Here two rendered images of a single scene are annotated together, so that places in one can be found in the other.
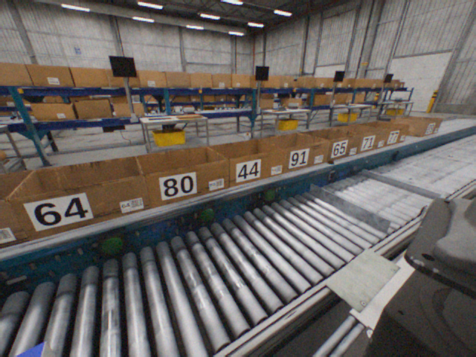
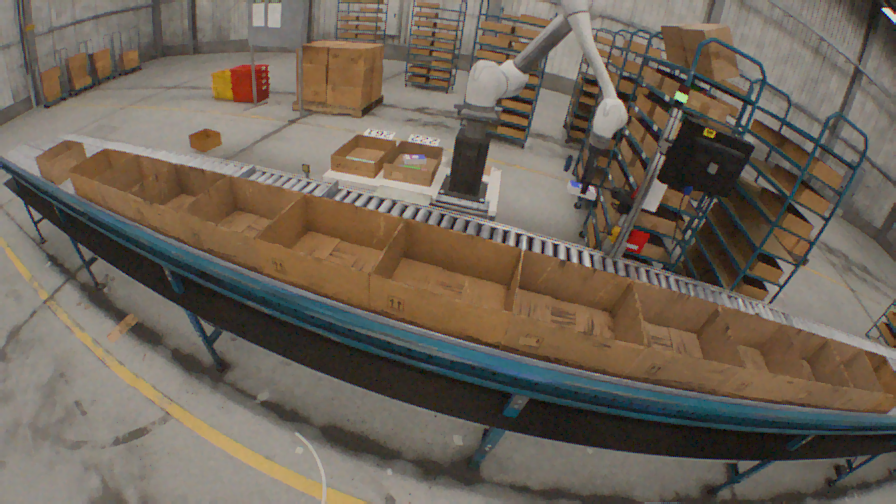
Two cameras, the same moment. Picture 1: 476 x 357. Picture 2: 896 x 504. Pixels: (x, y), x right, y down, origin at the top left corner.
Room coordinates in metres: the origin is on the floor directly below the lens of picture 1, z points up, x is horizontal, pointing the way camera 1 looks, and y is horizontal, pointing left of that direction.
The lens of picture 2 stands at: (1.58, 0.75, 1.69)
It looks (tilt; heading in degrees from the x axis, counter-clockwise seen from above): 38 degrees down; 218
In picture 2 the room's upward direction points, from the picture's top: 10 degrees clockwise
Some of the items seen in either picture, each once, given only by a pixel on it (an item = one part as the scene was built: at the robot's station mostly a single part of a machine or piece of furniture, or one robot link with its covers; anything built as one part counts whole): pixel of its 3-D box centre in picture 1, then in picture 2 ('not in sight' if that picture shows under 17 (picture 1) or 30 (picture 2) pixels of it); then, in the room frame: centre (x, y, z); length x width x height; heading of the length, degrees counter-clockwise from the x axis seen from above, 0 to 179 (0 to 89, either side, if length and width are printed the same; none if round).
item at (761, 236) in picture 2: not in sight; (753, 216); (-1.36, 1.29, 0.98); 0.98 x 0.49 x 1.96; 31
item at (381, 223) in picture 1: (342, 206); (315, 207); (0.96, -0.59, 0.76); 0.46 x 0.01 x 0.09; 31
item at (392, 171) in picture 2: not in sight; (414, 162); (0.26, -0.66, 0.80); 0.38 x 0.28 x 0.10; 36
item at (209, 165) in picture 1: (183, 172); (448, 281); (0.96, 0.29, 0.96); 0.39 x 0.29 x 0.17; 121
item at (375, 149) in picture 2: not in sight; (364, 154); (0.45, -0.91, 0.80); 0.38 x 0.28 x 0.10; 33
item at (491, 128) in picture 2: not in sight; (507, 72); (-2.60, -2.08, 0.98); 0.98 x 0.49 x 1.96; 118
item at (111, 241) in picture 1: (112, 246); not in sight; (0.59, 0.49, 0.81); 0.07 x 0.01 x 0.07; 121
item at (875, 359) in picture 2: not in sight; (875, 383); (-0.23, 2.30, 0.96); 0.39 x 0.29 x 0.17; 121
